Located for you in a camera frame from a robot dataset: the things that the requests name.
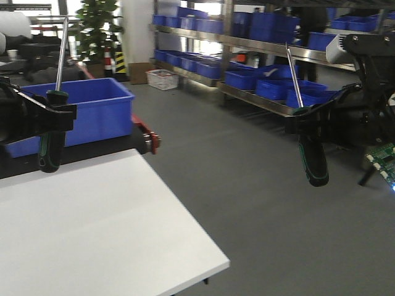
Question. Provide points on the white red plastic basket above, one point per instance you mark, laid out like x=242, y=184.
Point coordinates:
x=162, y=79

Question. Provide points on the yellow black warning cone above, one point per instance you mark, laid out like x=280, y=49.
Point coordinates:
x=120, y=67

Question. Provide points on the orange white traffic cone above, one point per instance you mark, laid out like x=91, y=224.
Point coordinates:
x=107, y=63

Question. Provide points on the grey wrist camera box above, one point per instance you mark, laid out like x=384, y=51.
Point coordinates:
x=336, y=53

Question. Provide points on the brown cardboard box floor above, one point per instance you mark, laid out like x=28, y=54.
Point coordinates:
x=137, y=72

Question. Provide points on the large blue plastic bin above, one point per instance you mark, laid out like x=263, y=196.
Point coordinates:
x=104, y=109

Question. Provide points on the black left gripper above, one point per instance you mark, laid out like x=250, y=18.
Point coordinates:
x=25, y=115

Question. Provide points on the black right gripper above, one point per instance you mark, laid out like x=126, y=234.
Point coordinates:
x=347, y=117

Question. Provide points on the red table end bracket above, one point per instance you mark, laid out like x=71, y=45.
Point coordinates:
x=151, y=138

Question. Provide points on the green potted plant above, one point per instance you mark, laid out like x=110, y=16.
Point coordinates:
x=95, y=32

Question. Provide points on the green circuit board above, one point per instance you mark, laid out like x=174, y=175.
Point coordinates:
x=382, y=159

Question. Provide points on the green black screwdriver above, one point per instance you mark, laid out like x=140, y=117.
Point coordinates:
x=52, y=143
x=311, y=150

